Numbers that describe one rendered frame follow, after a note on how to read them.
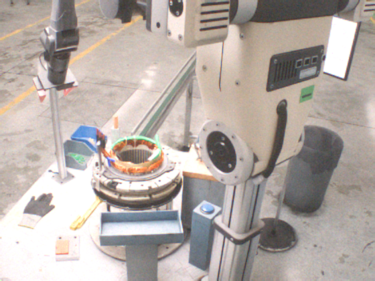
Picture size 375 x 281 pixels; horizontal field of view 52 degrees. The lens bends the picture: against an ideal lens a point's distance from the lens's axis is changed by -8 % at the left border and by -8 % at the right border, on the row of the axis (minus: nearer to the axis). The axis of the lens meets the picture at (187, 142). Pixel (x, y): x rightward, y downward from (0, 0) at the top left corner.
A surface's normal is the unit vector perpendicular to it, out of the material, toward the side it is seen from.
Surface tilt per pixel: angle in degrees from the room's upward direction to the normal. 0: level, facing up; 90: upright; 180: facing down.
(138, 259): 90
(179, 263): 0
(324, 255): 0
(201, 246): 90
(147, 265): 90
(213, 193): 90
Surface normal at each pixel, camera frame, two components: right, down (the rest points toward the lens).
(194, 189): -0.19, 0.49
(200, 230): -0.56, 0.39
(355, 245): 0.05, -0.86
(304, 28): 0.63, 0.43
